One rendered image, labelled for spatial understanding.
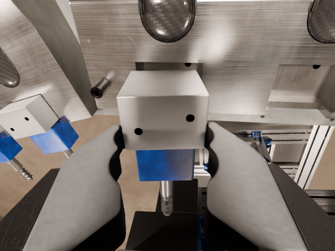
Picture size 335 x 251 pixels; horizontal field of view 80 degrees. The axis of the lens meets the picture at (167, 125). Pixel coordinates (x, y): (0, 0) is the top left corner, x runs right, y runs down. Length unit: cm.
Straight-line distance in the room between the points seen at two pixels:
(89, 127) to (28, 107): 126
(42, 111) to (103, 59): 12
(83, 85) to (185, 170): 17
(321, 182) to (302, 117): 155
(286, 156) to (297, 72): 106
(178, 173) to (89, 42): 12
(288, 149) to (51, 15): 115
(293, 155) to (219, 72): 112
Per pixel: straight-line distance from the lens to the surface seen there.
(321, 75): 22
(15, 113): 27
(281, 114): 31
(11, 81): 30
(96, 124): 147
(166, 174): 16
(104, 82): 18
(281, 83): 21
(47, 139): 30
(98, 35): 17
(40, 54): 25
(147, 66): 20
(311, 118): 33
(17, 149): 38
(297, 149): 124
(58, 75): 25
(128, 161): 162
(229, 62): 16
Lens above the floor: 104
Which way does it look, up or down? 53 degrees down
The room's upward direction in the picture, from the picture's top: 168 degrees counter-clockwise
